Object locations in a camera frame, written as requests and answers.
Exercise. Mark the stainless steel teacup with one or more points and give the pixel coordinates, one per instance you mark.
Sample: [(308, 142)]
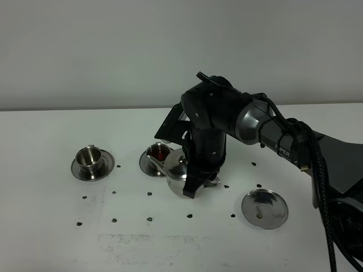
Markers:
[(159, 152), (88, 161)]

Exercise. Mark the right stainless steel saucer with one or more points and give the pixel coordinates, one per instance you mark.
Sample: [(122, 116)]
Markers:
[(144, 165)]

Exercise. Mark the stainless steel teapot saucer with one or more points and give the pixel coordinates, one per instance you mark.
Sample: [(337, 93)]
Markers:
[(264, 209)]

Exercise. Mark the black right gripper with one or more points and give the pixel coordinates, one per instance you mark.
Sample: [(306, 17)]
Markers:
[(205, 149)]

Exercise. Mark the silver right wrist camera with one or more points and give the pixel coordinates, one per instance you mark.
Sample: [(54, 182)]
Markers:
[(183, 116)]

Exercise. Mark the left stainless steel teacup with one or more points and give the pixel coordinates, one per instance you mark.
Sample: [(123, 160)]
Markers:
[(88, 161)]

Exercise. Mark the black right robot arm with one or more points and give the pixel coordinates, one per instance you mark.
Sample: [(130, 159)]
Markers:
[(213, 109)]

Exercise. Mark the right stainless steel teacup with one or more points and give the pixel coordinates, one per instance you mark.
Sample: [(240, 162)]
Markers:
[(159, 152)]

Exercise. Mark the left stainless steel saucer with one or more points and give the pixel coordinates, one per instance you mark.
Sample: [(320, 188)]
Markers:
[(106, 168)]

